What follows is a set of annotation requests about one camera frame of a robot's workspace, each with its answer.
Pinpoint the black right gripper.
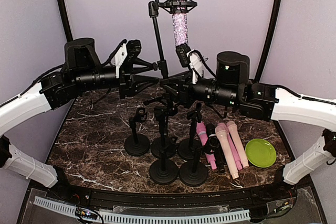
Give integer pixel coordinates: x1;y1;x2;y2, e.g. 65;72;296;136
160;69;239;108

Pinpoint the black stand with clip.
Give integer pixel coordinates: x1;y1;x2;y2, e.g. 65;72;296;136
177;102;202;161

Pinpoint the small beige microphone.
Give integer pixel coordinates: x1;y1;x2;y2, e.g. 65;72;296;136
215;123;239;179

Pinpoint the black stand of small beige microphone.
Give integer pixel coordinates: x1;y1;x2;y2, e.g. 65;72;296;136
124;107;150;156

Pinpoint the black microphone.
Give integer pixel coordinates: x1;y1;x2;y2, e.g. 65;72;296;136
206;123;225;173

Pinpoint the beige microphone tall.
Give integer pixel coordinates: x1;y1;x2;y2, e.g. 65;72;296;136
226;121;249;169

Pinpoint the black tripod shock-mount stand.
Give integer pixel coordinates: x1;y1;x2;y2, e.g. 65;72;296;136
148;0;197;116

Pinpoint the black round-base stand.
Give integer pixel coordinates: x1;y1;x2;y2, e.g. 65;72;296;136
179;145;211;187
149;136;179;185

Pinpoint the black round-base stand front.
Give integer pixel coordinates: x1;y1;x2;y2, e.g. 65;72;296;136
179;145;211;187

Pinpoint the glitter silver-head microphone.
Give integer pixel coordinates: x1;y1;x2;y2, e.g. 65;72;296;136
172;0;188;46

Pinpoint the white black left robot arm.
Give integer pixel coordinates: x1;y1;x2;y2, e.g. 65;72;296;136
1;38;159;201

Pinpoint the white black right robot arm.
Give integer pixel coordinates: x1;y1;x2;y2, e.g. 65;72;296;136
160;51;335;200

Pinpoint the green plate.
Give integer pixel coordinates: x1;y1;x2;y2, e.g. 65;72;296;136
245;138;277;168

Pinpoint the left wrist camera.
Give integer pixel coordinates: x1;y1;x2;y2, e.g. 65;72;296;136
110;39;142;78

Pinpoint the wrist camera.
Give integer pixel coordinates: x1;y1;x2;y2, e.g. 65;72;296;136
110;39;142;78
175;43;205;84

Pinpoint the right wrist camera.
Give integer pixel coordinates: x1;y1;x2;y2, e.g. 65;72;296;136
175;43;205;84

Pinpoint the white cable duct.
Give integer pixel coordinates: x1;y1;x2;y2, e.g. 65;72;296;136
33;196;250;223

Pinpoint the black front rail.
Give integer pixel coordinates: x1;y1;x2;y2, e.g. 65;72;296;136
69;184;294;208

